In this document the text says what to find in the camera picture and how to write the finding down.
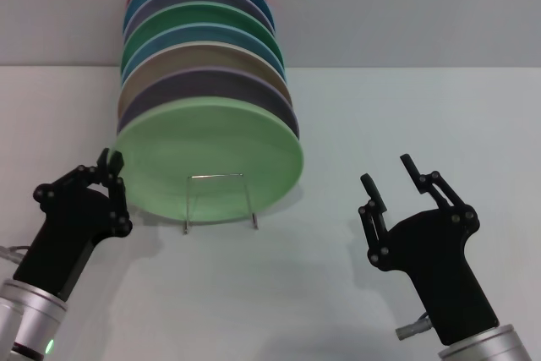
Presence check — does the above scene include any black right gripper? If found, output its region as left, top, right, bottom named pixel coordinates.
left=357, top=153, right=500, bottom=347

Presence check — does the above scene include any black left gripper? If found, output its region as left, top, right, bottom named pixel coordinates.
left=12, top=147, right=134, bottom=301

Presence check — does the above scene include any light green plate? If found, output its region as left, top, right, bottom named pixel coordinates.
left=114, top=97, right=305, bottom=225

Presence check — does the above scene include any lavender purple plate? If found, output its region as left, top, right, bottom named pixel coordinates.
left=116, top=67, right=300, bottom=140

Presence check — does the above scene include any beige plate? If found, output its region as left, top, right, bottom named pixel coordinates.
left=117, top=41, right=293, bottom=119

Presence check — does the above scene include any light blue plate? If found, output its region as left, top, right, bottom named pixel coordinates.
left=121, top=22, right=288, bottom=83

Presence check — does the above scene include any dark green plate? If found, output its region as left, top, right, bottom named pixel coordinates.
left=120, top=2, right=283, bottom=74

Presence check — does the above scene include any silver left cable connector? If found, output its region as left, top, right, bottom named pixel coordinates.
left=0, top=245, right=31, bottom=261

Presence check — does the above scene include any silver cable connector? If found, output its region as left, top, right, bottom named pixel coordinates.
left=394, top=313, right=434, bottom=339
left=0, top=245, right=31, bottom=261

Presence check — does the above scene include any silver right cable connector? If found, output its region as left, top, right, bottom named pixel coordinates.
left=394, top=313, right=434, bottom=339

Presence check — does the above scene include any metal wire plate rack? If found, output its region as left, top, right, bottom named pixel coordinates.
left=182, top=172, right=260, bottom=236

